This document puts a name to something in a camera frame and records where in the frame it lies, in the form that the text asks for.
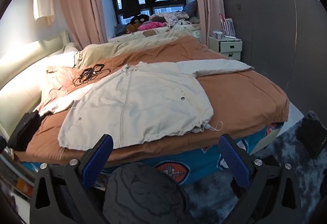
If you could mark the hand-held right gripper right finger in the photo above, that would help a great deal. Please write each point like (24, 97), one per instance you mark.
(233, 161)

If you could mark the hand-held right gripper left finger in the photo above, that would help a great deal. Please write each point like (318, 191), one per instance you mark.
(98, 160)

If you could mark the white zip jacket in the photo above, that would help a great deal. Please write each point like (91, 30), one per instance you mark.
(143, 96)

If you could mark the blue printed bed sheet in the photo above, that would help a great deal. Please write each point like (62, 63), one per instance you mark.
(199, 162)

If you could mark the grey shaggy rug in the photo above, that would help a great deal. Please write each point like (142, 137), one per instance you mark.
(276, 144)

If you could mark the dark grey patterned cloth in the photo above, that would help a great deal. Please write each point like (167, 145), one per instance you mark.
(143, 193)

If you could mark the orange brown duvet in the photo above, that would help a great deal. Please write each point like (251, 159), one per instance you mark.
(242, 96)

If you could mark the black bag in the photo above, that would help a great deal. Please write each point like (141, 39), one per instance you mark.
(24, 129)

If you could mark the cream blanket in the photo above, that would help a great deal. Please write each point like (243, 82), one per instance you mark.
(107, 52)

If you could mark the white pillow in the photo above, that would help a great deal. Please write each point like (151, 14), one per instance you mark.
(63, 57)

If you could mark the white nightstand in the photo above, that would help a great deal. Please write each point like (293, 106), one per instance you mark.
(230, 47)

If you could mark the white power strip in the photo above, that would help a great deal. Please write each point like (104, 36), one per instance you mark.
(232, 38)

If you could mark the white padded headboard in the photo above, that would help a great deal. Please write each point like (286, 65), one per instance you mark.
(25, 47)

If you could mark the striped gift bag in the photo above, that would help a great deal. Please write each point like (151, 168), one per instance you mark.
(227, 27)

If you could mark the bear print blanket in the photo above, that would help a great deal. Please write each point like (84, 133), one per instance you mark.
(148, 33)

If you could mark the pink garment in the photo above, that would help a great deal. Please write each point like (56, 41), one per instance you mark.
(150, 25)

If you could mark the brown plush toy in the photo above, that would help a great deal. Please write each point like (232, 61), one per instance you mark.
(139, 19)

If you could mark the floral cloth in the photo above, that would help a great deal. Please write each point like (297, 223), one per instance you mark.
(173, 16)

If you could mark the grey cushion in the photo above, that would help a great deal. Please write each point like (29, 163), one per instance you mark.
(191, 9)

